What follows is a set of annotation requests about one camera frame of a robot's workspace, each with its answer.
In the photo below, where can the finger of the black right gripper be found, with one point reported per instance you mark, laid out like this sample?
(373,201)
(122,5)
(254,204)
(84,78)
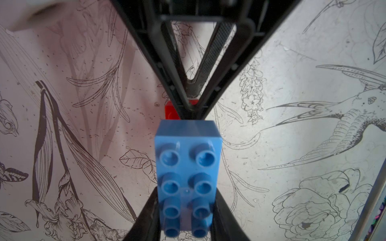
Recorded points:
(233,43)
(157,42)

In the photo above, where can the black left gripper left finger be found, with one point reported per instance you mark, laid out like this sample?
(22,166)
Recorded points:
(147,226)

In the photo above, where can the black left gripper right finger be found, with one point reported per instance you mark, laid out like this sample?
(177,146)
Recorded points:
(224,225)

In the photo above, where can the blue lego brick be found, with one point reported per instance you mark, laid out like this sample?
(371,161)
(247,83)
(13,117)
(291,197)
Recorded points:
(187,166)

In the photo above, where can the red lego brick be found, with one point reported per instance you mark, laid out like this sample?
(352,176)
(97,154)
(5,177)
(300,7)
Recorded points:
(171,112)

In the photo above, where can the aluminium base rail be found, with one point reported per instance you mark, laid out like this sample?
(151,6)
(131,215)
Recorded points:
(372,205)

